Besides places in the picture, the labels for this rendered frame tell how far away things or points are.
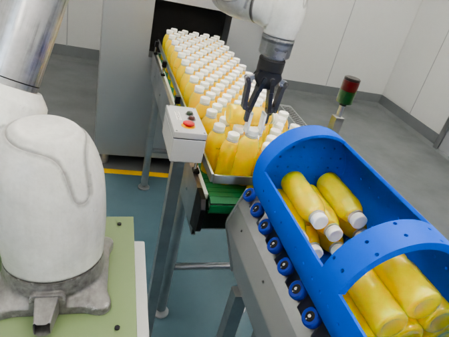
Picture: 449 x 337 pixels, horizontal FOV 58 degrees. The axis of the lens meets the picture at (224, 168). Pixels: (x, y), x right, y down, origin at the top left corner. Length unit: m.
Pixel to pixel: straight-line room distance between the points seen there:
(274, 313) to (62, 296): 0.53
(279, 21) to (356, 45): 4.96
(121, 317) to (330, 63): 5.48
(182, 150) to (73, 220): 0.66
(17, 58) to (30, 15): 0.07
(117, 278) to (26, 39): 0.42
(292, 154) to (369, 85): 5.30
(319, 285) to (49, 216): 0.49
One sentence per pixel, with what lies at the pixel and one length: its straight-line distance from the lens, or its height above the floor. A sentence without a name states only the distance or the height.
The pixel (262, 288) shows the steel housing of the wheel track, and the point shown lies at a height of 0.87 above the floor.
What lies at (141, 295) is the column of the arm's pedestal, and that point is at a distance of 0.81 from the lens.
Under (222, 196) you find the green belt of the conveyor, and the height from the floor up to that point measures 0.90.
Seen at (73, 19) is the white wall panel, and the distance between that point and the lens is 5.26.
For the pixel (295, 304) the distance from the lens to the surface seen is 0.97.
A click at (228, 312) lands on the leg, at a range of 1.44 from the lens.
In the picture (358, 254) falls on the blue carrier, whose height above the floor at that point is 1.18.
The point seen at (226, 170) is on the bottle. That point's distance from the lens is 1.33.
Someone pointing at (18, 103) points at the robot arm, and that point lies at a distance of 0.74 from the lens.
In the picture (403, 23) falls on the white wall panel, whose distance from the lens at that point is 6.33.
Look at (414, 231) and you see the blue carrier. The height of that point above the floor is 1.23.
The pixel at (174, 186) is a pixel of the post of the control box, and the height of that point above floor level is 0.86.
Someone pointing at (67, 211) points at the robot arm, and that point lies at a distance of 0.60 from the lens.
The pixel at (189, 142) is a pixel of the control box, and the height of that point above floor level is 1.07.
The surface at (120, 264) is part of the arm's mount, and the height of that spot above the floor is 1.06.
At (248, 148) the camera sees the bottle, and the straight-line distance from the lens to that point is 1.24.
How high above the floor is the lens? 1.60
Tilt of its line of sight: 29 degrees down
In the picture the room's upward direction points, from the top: 14 degrees clockwise
